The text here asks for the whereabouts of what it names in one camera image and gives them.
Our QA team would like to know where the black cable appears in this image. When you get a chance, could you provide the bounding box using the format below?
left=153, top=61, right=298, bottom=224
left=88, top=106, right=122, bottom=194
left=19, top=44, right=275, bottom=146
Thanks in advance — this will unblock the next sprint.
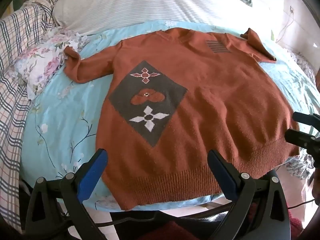
left=66, top=211, right=157, bottom=229

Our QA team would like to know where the pink floral pillow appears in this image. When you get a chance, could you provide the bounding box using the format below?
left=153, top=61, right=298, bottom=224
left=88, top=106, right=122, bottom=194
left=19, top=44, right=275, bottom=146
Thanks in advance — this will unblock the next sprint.
left=14, top=26, right=87, bottom=100

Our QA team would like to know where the grey floral cloth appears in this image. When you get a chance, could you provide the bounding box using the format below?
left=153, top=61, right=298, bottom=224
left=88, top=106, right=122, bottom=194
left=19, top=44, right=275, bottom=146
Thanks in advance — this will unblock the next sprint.
left=285, top=52, right=317, bottom=179

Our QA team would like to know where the light blue floral bed sheet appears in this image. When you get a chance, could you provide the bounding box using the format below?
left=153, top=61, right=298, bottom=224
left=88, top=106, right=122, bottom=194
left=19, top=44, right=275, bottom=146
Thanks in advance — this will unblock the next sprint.
left=21, top=20, right=320, bottom=210

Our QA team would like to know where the white striped pillow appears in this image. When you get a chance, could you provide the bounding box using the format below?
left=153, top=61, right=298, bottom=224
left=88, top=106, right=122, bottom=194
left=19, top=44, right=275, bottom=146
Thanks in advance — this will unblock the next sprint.
left=52, top=0, right=253, bottom=34

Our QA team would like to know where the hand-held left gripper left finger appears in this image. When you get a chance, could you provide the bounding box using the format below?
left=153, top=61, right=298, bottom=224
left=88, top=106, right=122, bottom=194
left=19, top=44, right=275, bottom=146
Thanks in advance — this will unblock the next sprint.
left=25, top=148, right=108, bottom=240

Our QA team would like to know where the plaid blanket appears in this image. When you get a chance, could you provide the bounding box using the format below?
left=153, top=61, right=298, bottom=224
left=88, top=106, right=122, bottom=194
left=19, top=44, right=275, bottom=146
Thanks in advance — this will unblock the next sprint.
left=0, top=2, right=54, bottom=230

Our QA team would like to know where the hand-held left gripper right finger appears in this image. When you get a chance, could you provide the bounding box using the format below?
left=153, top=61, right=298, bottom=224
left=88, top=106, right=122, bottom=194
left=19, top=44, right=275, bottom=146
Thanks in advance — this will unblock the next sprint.
left=207, top=149, right=292, bottom=240

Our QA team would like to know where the orange knit sweater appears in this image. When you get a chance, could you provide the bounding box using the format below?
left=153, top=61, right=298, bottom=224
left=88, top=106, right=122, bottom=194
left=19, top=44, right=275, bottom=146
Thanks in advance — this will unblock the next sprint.
left=64, top=27, right=300, bottom=210

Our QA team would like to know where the thin wall cable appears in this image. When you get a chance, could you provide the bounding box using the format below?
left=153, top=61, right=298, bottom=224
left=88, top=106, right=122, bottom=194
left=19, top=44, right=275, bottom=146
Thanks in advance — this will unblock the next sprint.
left=275, top=12, right=294, bottom=44

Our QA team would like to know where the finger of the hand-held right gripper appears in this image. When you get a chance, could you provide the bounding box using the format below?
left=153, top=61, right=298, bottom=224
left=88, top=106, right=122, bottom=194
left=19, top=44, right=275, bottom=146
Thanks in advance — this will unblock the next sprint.
left=292, top=112, right=320, bottom=128
left=284, top=129, right=320, bottom=155

